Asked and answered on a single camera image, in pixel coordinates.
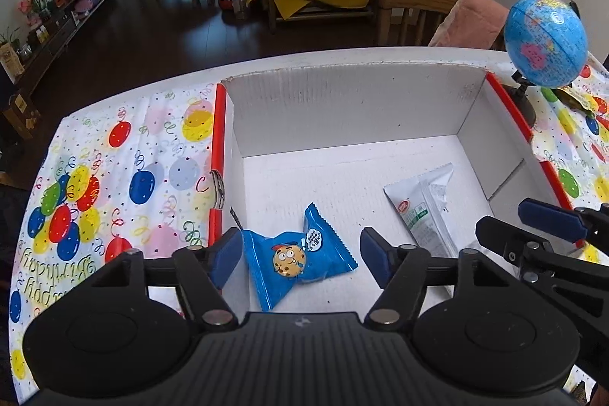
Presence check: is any balloon print tablecloth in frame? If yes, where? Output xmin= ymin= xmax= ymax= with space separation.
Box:
xmin=8 ymin=60 xmax=608 ymax=401

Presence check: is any opened snack wrapper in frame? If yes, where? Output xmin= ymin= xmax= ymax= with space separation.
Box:
xmin=552 ymin=86 xmax=599 ymax=116

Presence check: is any silver white snack packet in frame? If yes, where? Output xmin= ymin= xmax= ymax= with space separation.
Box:
xmin=383 ymin=164 xmax=458 ymax=258

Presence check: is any blue cookie packet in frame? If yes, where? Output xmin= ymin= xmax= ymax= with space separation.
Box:
xmin=242 ymin=204 xmax=358 ymax=312

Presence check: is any blue desk globe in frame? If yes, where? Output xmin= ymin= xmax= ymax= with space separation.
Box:
xmin=504 ymin=0 xmax=588 ymax=126

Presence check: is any pink cloth on chair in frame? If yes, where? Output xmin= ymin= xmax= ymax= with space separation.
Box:
xmin=428 ymin=0 xmax=509 ymax=49

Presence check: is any tv cabinet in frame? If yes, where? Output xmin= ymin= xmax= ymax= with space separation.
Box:
xmin=1 ymin=0 xmax=106 ymax=100

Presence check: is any red cardboard box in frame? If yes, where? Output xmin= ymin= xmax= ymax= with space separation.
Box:
xmin=207 ymin=62 xmax=575 ymax=317

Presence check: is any wooden chair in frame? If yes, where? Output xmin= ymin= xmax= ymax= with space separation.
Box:
xmin=375 ymin=0 xmax=458 ymax=46

